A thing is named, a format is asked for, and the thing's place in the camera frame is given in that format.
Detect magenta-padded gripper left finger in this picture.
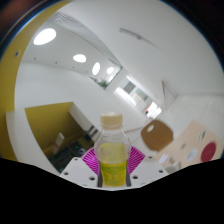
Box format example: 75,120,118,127
59,147,102,188

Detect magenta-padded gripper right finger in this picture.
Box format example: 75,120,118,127
127,145,170,188

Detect clear bottle with yellow label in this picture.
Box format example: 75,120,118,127
94,112,132,188

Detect brown wooden chair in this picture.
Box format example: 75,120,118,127
140,119,175,154

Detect round white paper piece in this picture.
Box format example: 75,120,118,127
186,148,199,162

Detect flat round red coaster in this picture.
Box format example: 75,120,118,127
200,141,218,163

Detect green potted plant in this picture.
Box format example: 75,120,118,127
95,76,112,90

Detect round ceiling lights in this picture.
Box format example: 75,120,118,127
33,27,116,83

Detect long grey wall lamp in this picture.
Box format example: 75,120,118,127
119,27,158,48

